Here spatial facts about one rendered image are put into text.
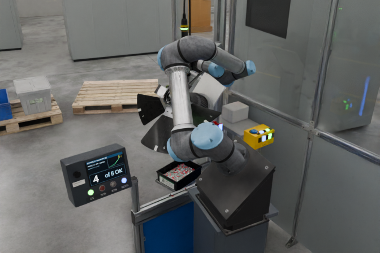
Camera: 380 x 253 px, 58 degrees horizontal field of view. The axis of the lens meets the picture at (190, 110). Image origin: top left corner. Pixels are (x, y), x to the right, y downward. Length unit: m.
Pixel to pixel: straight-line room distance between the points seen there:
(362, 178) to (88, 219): 2.12
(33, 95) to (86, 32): 3.02
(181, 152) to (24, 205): 2.28
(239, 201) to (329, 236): 1.33
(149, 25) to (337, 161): 6.01
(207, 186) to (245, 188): 0.19
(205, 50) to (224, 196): 0.62
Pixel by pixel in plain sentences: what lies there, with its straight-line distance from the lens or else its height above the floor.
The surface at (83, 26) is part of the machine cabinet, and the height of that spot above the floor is 0.73.
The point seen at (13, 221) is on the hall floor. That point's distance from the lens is 3.34.
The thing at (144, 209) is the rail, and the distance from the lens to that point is 1.80.
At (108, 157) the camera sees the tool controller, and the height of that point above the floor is 1.24.
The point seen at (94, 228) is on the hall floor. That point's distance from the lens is 3.04.
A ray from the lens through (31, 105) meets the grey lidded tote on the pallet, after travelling 4.84.
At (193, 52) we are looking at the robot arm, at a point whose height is 1.64.
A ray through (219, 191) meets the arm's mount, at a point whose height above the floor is 1.12.
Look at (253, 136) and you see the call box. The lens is 2.02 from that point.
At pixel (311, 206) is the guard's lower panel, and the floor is 0.42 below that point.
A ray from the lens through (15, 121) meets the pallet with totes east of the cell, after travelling 4.77.
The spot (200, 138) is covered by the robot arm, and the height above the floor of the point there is 1.37.
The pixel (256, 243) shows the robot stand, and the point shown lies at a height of 0.84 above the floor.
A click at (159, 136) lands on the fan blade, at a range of 2.14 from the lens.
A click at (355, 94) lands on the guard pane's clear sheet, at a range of 2.15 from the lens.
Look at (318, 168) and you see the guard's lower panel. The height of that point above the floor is 0.74.
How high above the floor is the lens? 2.02
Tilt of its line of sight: 24 degrees down
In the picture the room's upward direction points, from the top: straight up
